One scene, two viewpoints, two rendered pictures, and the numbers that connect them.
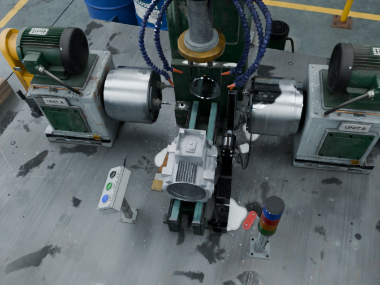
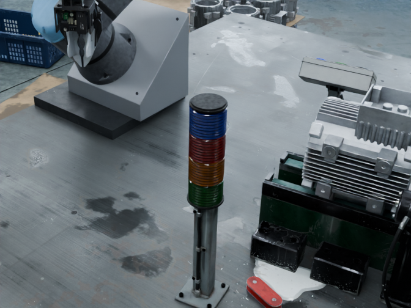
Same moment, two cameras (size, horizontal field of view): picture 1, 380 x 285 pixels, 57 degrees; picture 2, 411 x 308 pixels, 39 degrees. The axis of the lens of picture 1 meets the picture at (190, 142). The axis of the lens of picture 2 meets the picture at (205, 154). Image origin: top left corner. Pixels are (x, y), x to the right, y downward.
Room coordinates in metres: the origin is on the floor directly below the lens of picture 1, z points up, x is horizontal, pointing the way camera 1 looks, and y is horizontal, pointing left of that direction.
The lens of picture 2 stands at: (0.60, -1.02, 1.64)
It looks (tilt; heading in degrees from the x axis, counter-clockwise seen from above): 33 degrees down; 103
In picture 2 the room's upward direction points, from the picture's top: 2 degrees clockwise
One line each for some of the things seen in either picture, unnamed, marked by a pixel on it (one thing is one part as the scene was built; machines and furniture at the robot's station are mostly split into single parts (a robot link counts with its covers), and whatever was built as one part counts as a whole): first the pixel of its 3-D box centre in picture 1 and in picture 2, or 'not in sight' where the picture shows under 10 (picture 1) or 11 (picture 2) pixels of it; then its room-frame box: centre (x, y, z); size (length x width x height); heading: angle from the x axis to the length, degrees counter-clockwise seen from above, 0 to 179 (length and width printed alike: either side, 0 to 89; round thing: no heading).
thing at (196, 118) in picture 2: (273, 208); (208, 118); (0.42, -0.24, 1.19); 0.06 x 0.06 x 0.04
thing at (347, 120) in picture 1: (340, 119); not in sight; (0.88, -0.65, 0.99); 0.35 x 0.31 x 0.37; 76
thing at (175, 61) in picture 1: (206, 85); not in sight; (1.17, -0.11, 0.97); 0.30 x 0.11 x 0.34; 76
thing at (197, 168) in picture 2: (269, 219); (206, 165); (0.42, -0.24, 1.10); 0.06 x 0.06 x 0.04
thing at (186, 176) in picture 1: (190, 169); (364, 154); (0.69, 0.01, 1.01); 0.20 x 0.19 x 0.19; 167
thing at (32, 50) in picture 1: (54, 76); not in sight; (1.14, 0.55, 1.16); 0.33 x 0.26 x 0.42; 76
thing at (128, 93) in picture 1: (124, 94); not in sight; (1.10, 0.27, 1.04); 0.37 x 0.25 x 0.25; 76
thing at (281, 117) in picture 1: (279, 106); not in sight; (0.94, -0.39, 1.04); 0.41 x 0.25 x 0.25; 76
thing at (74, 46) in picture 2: not in sight; (72, 49); (0.06, 0.04, 1.15); 0.06 x 0.03 x 0.09; 102
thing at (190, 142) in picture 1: (190, 147); (394, 118); (0.73, 0.00, 1.11); 0.12 x 0.11 x 0.07; 167
